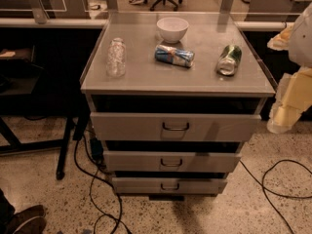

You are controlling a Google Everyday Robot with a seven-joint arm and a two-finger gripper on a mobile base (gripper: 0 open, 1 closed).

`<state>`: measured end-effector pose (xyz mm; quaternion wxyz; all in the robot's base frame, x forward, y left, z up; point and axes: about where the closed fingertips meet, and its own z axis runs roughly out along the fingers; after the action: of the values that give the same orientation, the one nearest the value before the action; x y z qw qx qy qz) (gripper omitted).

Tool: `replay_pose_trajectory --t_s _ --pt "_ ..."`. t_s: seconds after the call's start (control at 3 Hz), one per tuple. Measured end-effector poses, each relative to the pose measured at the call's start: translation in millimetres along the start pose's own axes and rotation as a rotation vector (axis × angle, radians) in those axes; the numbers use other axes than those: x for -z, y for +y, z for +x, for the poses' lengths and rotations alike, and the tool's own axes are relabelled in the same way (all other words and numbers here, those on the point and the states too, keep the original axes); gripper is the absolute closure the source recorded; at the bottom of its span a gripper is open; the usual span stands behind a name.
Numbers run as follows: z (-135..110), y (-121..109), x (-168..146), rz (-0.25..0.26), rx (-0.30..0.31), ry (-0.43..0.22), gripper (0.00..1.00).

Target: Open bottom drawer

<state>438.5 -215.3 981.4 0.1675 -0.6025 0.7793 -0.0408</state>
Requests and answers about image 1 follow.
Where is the blue crushed can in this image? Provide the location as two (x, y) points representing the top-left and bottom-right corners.
(154, 45), (195, 68)

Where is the grey top drawer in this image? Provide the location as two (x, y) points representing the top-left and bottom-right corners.
(91, 112), (260, 142)

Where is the black floor cable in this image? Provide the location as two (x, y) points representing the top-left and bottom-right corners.
(239, 159), (312, 234)
(72, 127), (133, 234)

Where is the black floor cable left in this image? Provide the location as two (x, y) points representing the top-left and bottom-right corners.
(72, 127), (133, 234)

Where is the black power adapter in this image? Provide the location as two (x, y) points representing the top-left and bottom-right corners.
(90, 138), (103, 162)

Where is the green soda can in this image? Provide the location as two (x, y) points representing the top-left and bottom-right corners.
(216, 44), (242, 76)

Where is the clear plastic bottle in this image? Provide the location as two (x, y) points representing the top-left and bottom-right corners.
(106, 38), (126, 77)

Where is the grey middle drawer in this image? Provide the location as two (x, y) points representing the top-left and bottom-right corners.
(104, 151), (241, 173)

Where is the grey bottom drawer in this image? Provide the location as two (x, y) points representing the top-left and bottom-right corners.
(112, 177), (227, 195)

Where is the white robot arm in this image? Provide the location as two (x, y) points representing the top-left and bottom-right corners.
(267, 4), (312, 134)

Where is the black floor cable right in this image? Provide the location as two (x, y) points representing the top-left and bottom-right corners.
(239, 159), (312, 234)

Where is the grey drawer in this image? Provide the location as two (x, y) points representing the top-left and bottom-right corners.
(112, 177), (227, 195)
(91, 112), (260, 142)
(104, 151), (241, 173)

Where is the black table frame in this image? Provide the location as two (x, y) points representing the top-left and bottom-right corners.
(0, 118), (76, 180)

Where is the dark shoe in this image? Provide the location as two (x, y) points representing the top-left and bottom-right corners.
(4, 205), (47, 234)

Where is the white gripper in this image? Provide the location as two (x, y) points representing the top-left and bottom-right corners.
(266, 26), (312, 134)

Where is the grey drawer cabinet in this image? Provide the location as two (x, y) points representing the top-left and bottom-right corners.
(79, 11), (279, 202)

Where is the white bowl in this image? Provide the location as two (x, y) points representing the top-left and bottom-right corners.
(157, 18), (189, 43)

